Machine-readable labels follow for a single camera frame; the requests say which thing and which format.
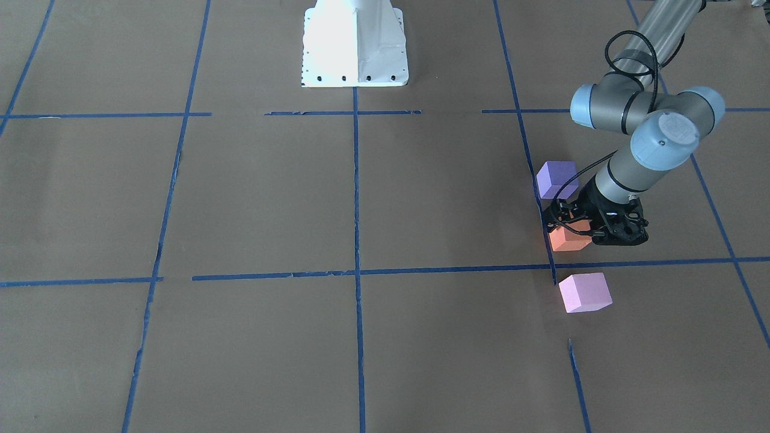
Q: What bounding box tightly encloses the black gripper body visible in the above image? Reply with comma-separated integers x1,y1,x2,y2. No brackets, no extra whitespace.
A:
541,180,649,245

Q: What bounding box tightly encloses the orange foam cube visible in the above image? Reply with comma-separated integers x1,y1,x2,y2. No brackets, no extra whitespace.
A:
548,225,593,252

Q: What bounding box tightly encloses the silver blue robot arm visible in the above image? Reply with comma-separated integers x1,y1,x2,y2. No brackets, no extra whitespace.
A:
541,1,726,246

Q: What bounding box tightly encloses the pink foam cube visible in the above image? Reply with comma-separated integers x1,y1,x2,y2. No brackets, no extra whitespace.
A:
558,272,613,313

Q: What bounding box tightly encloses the purple foam cube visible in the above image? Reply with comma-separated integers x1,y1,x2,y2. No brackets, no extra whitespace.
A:
536,160,577,200

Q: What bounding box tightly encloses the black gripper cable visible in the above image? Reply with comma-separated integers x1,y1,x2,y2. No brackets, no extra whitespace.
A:
544,30,686,226

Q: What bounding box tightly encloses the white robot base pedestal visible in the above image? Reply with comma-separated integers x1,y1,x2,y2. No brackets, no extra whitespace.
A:
301,1,410,88

